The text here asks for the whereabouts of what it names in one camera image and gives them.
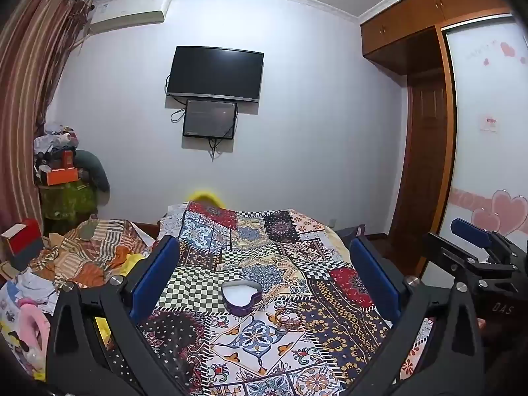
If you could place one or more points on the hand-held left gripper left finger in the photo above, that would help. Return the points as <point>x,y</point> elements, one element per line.
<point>154,274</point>

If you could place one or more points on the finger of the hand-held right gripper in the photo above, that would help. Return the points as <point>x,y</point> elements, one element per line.
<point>470,231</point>
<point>443,251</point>

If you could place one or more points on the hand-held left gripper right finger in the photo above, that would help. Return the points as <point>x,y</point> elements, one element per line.
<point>373,276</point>

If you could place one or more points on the purple heart-shaped tin box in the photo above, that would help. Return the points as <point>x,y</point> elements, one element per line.
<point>241,299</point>

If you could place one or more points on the yellow bed sheet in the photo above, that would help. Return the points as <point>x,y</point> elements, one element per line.
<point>132,262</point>

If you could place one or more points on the white heart-print sliding door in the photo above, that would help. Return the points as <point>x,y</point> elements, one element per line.
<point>482,165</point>

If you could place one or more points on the orange striped cloth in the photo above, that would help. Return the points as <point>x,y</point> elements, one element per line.
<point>90,251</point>

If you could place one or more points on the yellow pillow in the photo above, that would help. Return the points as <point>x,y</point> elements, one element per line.
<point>206,199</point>

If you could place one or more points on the red and white door sticker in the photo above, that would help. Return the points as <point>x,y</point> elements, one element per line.
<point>490,123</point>

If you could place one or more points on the patchwork printed blanket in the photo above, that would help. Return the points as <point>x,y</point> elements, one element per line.
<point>264,251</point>

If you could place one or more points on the dark green cloth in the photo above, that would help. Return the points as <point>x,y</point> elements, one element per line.
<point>97,173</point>

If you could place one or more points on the red and white box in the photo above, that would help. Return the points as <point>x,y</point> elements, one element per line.
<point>24,241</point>

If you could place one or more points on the pile of clothes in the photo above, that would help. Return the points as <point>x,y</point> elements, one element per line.
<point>24,309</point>

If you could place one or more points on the orange box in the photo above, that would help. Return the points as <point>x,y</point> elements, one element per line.
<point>62,176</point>

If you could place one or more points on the pile of household clutter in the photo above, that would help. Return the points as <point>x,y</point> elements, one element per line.
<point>55,144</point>

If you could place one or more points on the wooden overhead cabinet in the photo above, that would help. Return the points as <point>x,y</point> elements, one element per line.
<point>404,24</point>

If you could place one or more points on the striped brown curtain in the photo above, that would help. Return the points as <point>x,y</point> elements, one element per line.
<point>29,74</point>

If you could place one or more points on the white air conditioner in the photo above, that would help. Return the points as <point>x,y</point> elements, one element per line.
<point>132,12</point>

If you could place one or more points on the small black wall monitor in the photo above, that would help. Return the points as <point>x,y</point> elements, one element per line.
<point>209,118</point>

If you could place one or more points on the black wall television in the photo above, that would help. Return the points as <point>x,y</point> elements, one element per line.
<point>215,73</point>

